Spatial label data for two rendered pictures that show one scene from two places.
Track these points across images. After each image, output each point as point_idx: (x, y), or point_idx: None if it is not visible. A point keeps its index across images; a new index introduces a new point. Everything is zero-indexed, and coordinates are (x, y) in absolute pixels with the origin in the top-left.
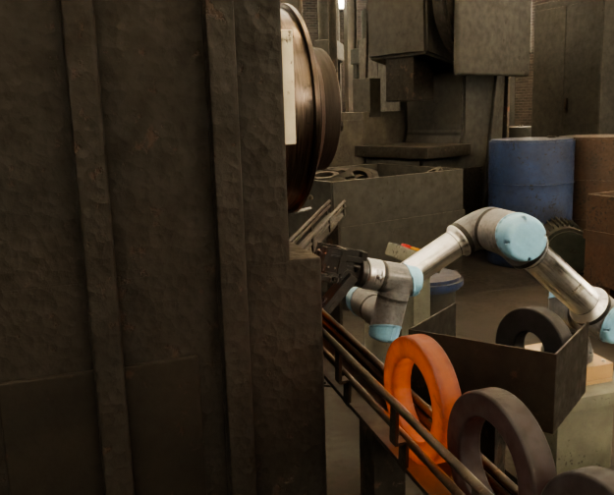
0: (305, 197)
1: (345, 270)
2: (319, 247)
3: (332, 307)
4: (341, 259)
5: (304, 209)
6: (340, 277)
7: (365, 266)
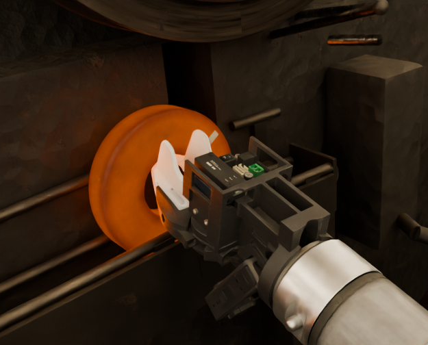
0: (83, 7)
1: (248, 243)
2: (254, 151)
3: (218, 310)
4: (211, 209)
5: (354, 38)
6: (222, 252)
7: (271, 266)
